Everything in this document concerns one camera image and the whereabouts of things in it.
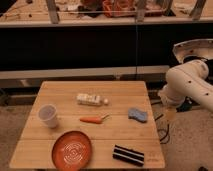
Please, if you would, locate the orange pepper with green stem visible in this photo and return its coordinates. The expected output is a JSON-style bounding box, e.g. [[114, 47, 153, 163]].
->
[[79, 115, 109, 124]]

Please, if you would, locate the orange object on shelf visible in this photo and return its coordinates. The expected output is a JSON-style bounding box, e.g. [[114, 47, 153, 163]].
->
[[102, 0, 135, 17]]

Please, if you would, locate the blue sponge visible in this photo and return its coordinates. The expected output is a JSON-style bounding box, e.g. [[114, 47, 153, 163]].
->
[[128, 108, 148, 123]]

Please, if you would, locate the wooden table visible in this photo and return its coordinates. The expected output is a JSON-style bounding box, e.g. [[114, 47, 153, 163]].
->
[[10, 81, 165, 171]]

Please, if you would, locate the white plastic bottle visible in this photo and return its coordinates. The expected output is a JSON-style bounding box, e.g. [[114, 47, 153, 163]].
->
[[76, 93, 109, 106]]

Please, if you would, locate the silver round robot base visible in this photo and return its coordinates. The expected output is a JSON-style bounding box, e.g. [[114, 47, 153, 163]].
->
[[172, 39, 213, 63]]

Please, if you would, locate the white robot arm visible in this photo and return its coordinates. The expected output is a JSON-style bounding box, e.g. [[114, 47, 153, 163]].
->
[[158, 60, 213, 123]]

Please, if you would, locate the orange ceramic bowl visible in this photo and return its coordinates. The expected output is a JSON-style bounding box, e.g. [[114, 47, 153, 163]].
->
[[51, 131, 92, 171]]

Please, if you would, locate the white plastic cup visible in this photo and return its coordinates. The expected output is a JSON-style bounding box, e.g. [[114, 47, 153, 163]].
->
[[38, 104, 59, 128]]

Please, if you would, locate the black cable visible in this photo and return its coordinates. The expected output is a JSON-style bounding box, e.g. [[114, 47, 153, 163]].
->
[[153, 113, 172, 145]]

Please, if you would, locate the black white striped block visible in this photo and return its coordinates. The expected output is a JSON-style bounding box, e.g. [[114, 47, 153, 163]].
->
[[113, 145, 145, 167]]

